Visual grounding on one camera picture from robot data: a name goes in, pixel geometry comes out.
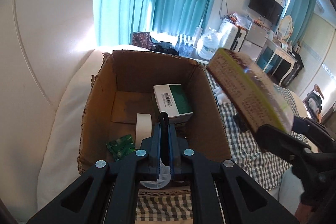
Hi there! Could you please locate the checkered bed sheet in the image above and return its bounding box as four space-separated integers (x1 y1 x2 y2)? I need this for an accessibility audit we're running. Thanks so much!
135 61 310 222

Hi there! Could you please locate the oval vanity mirror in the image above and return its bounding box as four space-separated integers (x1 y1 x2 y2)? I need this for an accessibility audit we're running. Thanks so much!
278 15 293 40

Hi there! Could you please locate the silver mini fridge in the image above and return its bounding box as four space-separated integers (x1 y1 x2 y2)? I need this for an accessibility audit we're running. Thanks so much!
240 22 268 61

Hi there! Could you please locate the orange white medicine box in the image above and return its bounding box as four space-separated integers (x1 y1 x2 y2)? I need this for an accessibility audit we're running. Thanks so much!
207 48 294 134

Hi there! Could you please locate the black clothes pile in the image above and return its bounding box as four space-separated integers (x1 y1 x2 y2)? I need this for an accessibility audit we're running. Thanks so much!
150 42 179 56

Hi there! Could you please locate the floral shopping bag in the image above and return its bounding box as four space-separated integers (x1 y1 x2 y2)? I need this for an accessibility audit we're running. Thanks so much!
131 32 153 50

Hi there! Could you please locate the white dressing table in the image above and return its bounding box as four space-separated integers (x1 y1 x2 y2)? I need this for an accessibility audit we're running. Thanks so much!
256 39 298 87

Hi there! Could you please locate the green snack packet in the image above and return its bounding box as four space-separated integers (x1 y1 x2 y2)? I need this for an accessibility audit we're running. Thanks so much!
106 135 136 161

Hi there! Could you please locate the cardboard box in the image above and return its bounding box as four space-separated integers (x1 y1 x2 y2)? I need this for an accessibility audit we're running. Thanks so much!
77 50 231 173

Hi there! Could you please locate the white suitcase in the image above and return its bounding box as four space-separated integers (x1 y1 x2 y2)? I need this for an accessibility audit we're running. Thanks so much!
218 21 247 52

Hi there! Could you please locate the clear lid blue jar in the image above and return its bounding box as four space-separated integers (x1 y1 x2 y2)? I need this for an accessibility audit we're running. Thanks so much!
139 160 174 191

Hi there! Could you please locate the green 999 medicine box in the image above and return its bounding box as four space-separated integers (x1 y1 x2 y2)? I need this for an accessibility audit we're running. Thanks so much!
153 84 193 124

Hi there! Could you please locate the black wall television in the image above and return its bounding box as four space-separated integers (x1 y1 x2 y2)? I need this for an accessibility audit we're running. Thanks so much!
248 0 284 26

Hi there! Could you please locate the pack of water bottles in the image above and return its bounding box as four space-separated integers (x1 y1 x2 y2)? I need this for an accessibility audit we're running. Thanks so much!
174 34 194 57

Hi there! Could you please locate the wooden chair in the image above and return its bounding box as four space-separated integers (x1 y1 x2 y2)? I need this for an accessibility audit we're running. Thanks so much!
303 84 325 123

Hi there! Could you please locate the large water jug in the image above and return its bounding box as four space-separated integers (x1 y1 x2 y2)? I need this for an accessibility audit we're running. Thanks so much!
197 28 219 60

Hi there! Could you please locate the masking tape roll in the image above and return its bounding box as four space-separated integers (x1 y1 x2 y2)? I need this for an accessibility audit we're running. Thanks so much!
135 113 152 149

